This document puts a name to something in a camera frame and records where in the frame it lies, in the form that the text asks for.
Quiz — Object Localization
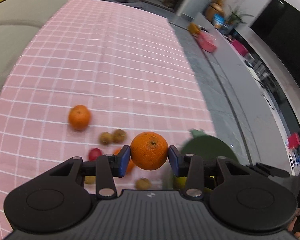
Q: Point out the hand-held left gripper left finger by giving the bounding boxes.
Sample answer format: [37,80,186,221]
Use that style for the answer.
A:
[39,145,131,200]

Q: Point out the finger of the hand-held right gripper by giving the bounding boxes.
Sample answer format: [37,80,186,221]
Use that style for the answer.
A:
[246,162,290,178]

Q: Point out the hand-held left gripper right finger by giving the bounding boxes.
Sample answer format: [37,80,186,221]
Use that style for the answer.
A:
[168,145,260,200]

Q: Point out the yellow lemon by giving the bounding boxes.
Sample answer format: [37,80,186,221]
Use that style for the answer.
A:
[173,176,188,190]

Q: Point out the large orange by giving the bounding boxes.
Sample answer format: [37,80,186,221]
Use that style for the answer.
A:
[130,131,169,171]

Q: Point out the dark green bowl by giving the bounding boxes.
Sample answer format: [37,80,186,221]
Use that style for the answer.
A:
[172,129,238,193]

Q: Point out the red plum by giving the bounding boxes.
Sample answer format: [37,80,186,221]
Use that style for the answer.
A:
[88,148,102,162]

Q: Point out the red box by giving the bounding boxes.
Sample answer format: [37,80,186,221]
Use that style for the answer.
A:
[286,132,300,152]

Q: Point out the pink checked tablecloth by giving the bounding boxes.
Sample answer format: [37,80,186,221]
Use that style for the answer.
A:
[0,0,217,240]

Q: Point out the white television cabinet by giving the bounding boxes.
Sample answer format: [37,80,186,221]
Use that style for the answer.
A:
[194,12,300,173]

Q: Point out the pink box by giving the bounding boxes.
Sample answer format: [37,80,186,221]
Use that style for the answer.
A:
[197,32,218,53]

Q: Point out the magenta box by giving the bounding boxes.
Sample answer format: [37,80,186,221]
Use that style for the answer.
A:
[231,40,249,57]

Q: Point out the orange box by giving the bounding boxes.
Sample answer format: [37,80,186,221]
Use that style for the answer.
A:
[188,22,202,37]

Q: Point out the black television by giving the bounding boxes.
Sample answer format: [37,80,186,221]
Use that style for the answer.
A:
[249,0,300,98]

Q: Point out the blue snack bag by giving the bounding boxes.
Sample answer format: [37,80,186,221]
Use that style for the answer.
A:
[212,14,226,29]

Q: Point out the potted green plant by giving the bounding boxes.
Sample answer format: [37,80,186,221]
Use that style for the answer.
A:
[226,4,255,27]

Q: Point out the orange round vase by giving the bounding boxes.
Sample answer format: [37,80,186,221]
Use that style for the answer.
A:
[205,0,227,23]

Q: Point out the cream sofa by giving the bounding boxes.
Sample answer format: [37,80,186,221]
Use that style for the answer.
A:
[0,0,93,120]

